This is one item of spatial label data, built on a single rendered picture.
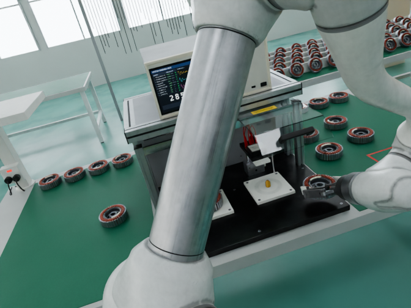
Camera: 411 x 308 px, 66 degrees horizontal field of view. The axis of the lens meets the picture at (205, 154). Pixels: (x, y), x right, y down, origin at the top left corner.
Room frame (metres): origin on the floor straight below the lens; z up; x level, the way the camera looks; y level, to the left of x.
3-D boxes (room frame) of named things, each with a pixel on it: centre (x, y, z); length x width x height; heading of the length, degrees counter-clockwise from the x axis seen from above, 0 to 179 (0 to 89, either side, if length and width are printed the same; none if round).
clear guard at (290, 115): (1.01, -0.27, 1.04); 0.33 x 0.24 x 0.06; 8
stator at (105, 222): (1.05, 0.42, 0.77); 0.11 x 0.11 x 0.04
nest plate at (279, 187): (0.99, -0.21, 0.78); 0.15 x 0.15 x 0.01; 8
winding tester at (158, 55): (1.30, -0.06, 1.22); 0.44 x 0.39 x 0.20; 98
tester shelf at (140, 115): (1.29, -0.05, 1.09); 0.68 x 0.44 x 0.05; 98
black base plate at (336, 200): (0.99, -0.09, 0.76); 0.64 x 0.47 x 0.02; 98
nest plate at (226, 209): (0.96, 0.03, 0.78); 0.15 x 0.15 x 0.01; 8
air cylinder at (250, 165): (1.14, -0.19, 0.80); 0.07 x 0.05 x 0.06; 98
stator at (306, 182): (0.86, -0.36, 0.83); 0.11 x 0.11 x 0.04
